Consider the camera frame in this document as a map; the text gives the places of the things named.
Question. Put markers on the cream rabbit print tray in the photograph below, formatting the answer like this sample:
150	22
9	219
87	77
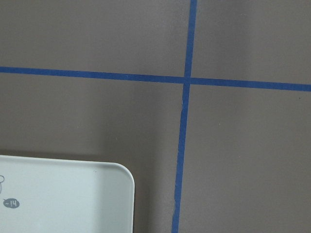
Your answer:
39	195

